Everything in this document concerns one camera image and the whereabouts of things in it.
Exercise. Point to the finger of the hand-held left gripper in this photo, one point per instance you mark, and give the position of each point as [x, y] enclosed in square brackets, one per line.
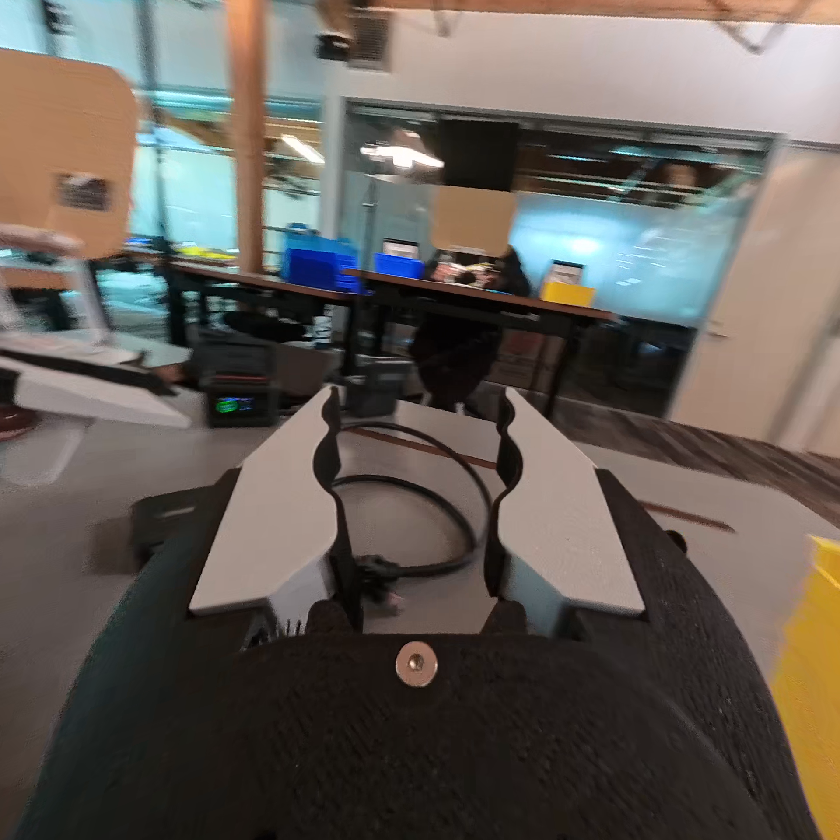
[98, 400]

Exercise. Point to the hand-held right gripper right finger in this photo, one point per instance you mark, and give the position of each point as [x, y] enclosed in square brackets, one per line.
[564, 518]

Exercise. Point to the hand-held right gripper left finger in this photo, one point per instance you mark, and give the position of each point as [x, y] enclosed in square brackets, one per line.
[275, 512]

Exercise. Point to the black network adapter box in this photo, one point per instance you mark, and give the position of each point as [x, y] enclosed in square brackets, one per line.
[177, 518]

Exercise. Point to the white base board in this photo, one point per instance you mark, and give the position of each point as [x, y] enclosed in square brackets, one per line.
[65, 348]

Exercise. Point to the black portable power station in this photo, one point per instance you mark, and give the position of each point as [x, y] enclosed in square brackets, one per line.
[239, 380]

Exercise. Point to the small black charger box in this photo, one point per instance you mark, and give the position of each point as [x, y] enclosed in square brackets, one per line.
[377, 390]

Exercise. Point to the brown top table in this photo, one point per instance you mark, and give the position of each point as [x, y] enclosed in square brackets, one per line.
[262, 279]
[499, 300]

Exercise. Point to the small yellow bin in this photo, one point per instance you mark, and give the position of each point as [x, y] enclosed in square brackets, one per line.
[568, 295]

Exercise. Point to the framed marker card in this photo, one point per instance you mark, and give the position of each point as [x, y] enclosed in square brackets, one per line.
[568, 270]
[400, 249]

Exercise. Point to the stacked blue storage bins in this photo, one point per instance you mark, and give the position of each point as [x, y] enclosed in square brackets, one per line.
[318, 262]

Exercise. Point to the low blue storage bin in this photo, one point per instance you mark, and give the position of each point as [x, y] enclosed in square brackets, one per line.
[399, 267]

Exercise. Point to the white storage cabinet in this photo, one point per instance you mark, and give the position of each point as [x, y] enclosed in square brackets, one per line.
[754, 295]

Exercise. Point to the large yellow bin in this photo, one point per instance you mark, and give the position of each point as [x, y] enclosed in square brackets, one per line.
[810, 689]

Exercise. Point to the studio light on stand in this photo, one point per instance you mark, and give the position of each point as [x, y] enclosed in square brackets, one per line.
[400, 156]

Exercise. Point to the white frame stand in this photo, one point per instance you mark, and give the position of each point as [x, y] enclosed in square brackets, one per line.
[88, 302]

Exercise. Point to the wooden post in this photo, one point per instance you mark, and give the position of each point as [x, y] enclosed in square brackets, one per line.
[248, 164]

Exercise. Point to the black wall screen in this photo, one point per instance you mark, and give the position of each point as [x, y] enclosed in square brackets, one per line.
[478, 157]

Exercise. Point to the grey wall vent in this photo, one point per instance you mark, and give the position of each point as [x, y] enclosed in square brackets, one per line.
[371, 40]

